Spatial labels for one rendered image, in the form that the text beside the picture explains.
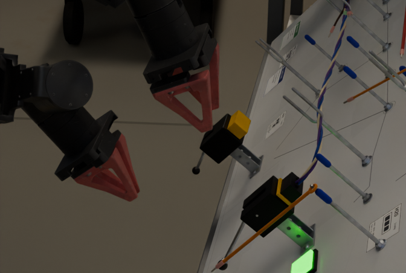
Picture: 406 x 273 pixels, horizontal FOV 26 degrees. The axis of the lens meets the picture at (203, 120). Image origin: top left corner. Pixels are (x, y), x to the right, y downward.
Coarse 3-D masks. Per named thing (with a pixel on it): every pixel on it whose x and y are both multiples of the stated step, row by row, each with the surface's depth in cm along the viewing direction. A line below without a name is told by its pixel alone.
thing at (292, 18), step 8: (272, 0) 200; (280, 0) 199; (296, 0) 258; (272, 8) 201; (280, 8) 200; (296, 8) 260; (272, 16) 202; (280, 16) 201; (296, 16) 260; (272, 24) 203; (280, 24) 203; (288, 24) 255; (272, 32) 204; (280, 32) 204; (272, 40) 205
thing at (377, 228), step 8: (400, 208) 98; (384, 216) 99; (392, 216) 98; (400, 216) 96; (376, 224) 100; (384, 224) 98; (392, 224) 97; (376, 232) 98; (384, 232) 97; (392, 232) 95; (368, 240) 99; (368, 248) 97
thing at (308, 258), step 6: (306, 252) 107; (312, 252) 107; (300, 258) 107; (306, 258) 106; (312, 258) 106; (294, 264) 108; (300, 264) 106; (306, 264) 105; (312, 264) 105; (294, 270) 106; (300, 270) 105; (306, 270) 104; (312, 270) 104
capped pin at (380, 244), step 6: (312, 186) 93; (318, 192) 93; (324, 192) 94; (324, 198) 93; (330, 198) 94; (330, 204) 94; (336, 204) 94; (342, 210) 94; (348, 216) 94; (354, 222) 94; (360, 228) 95; (366, 234) 95; (372, 234) 95; (378, 240) 95; (384, 240) 95; (378, 246) 95
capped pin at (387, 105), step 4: (344, 68) 117; (348, 68) 117; (348, 72) 118; (352, 72) 118; (352, 76) 118; (356, 76) 118; (356, 80) 118; (360, 80) 118; (360, 84) 118; (364, 84) 118; (368, 88) 118; (372, 92) 119; (376, 96) 119; (380, 100) 119; (384, 104) 119; (388, 104) 119; (392, 104) 119; (384, 108) 120; (388, 108) 119
